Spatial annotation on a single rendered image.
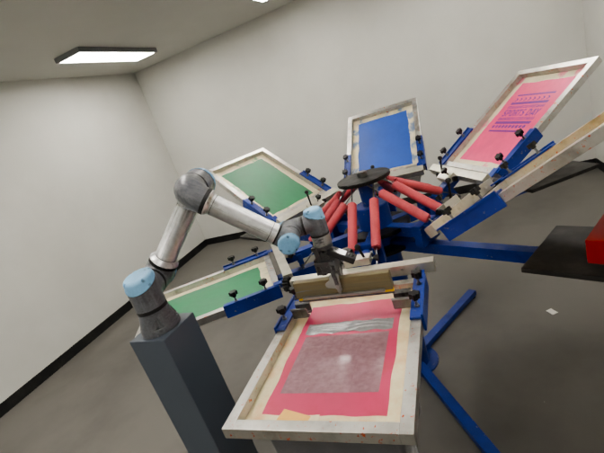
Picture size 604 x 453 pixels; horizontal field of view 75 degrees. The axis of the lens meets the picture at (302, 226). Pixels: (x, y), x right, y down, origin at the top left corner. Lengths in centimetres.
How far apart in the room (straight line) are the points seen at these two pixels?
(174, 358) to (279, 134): 472
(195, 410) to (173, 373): 18
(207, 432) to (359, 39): 480
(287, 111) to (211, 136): 133
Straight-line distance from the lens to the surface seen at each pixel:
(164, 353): 159
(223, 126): 631
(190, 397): 167
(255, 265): 255
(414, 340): 141
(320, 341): 159
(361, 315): 166
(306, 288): 165
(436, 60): 546
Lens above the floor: 183
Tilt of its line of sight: 17 degrees down
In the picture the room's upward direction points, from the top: 19 degrees counter-clockwise
